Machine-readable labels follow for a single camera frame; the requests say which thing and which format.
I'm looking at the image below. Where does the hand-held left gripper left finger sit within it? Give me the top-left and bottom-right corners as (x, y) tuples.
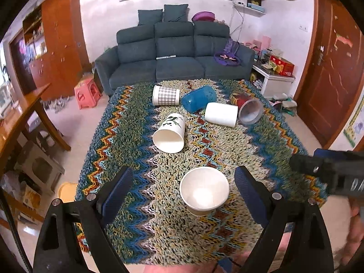
(33, 166), (134, 273)

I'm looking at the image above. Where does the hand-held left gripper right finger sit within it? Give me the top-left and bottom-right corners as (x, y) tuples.
(235, 165), (334, 273)

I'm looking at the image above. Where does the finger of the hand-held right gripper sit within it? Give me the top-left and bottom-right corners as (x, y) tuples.
(289, 154), (339, 178)
(313, 148), (354, 160)

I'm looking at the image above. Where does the plain white paper cup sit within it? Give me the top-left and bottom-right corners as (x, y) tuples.
(180, 167), (230, 217)

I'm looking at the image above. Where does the red cup with grey inside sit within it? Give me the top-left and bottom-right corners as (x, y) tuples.
(230, 90), (264, 126)

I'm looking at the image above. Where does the white cup with leaf print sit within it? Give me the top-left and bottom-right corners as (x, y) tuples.
(152, 113), (186, 152)

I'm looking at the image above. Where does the tall white plastic cup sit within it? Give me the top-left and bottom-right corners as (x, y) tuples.
(205, 102), (238, 128)

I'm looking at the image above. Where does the blue plastic cup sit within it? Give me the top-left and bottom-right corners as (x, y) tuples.
(181, 86), (217, 113)

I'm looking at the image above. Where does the white cup with checked band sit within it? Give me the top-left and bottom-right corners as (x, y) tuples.
(152, 85), (181, 106)

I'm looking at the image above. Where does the person's right hand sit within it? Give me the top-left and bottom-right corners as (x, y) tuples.
(340, 196), (364, 266)

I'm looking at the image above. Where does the yellow round stool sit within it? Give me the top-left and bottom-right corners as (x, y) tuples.
(57, 182), (79, 203)

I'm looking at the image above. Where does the zigzag woven shaggy mat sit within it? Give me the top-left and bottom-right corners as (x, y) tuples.
(74, 78), (329, 265)

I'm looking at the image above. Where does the wooden door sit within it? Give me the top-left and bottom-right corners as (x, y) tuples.
(293, 0), (364, 149)

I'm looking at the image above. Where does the white plastic stool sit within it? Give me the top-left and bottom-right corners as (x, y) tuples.
(16, 140), (65, 195)

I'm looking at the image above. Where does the white low cabinet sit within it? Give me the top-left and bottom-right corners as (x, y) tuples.
(252, 64), (296, 101)

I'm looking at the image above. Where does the red cardboard box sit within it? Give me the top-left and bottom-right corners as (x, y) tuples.
(269, 55), (295, 77)

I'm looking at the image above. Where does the pink plastic stool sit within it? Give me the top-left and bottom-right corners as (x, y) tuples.
(74, 78), (102, 110)

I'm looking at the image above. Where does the wooden table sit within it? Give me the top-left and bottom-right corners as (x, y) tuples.
(0, 83), (71, 177)

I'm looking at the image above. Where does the purple bag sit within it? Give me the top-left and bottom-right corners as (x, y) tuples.
(214, 40), (242, 68)

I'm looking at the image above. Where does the dark grey sofa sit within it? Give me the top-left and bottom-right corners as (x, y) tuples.
(95, 21), (255, 97)

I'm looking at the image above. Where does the wooden cabinet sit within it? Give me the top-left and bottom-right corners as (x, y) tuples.
(8, 0), (93, 101)

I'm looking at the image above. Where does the dark grey cushion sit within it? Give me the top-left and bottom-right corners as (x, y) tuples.
(138, 9), (163, 26)
(163, 4), (189, 23)

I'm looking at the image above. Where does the colourful wall chart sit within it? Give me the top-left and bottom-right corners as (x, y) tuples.
(343, 93), (364, 148)

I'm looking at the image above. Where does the wall shelf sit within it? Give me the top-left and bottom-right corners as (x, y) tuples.
(237, 0), (267, 16)

